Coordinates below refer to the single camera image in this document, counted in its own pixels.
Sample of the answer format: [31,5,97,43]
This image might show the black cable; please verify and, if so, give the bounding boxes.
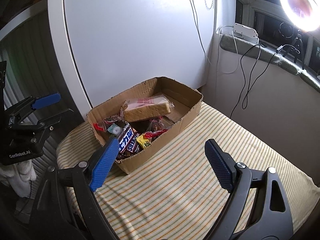
[229,43,301,119]

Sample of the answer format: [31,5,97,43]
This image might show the grey windowsill mat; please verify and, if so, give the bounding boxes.
[219,34,320,92]

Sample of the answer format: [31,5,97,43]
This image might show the Snickers bar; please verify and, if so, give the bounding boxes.
[126,133,140,155]

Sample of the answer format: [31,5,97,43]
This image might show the white glove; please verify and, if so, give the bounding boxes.
[0,160,37,198]

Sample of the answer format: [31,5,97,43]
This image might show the ring light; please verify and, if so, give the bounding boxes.
[280,0,319,32]

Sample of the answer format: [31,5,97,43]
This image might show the white cable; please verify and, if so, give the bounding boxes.
[215,24,241,75]

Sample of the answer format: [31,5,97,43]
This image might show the green candy packet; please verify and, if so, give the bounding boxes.
[107,123,123,137]

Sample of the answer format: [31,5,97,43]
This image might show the packaged sliced bread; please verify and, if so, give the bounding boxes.
[120,94,175,122]

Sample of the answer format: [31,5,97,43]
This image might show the dark chocolate wafer bar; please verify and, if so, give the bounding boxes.
[118,124,134,153]

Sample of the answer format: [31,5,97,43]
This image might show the yellow candy packet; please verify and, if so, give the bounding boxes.
[136,134,151,149]

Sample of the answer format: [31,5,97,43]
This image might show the white power strip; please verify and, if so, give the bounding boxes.
[233,23,259,44]

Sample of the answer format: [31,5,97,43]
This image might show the red chocolate cake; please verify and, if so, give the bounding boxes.
[144,116,174,139]

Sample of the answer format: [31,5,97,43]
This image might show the brown cardboard box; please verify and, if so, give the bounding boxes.
[87,77,203,174]

